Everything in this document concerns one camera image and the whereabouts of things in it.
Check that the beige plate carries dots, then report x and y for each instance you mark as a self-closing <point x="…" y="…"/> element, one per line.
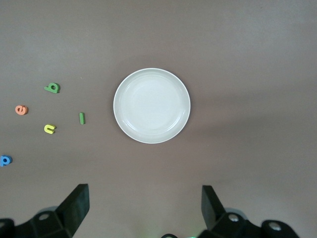
<point x="152" y="105"/>

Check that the orange letter e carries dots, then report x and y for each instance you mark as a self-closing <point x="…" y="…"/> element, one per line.
<point x="21" y="109"/>

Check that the blue letter p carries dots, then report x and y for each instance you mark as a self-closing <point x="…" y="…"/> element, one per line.
<point x="5" y="160"/>

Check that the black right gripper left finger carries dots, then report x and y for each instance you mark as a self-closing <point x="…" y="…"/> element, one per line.
<point x="69" y="213"/>

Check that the green letter b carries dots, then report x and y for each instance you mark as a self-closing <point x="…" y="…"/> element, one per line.
<point x="52" y="87"/>

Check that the brown table cover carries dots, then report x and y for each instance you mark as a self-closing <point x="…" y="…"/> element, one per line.
<point x="223" y="49"/>

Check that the green letter l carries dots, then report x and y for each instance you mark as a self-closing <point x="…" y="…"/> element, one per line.
<point x="81" y="118"/>

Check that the yellow letter u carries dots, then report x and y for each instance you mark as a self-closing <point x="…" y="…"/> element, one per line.
<point x="49" y="129"/>

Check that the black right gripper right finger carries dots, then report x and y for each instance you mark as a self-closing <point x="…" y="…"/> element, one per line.
<point x="213" y="213"/>

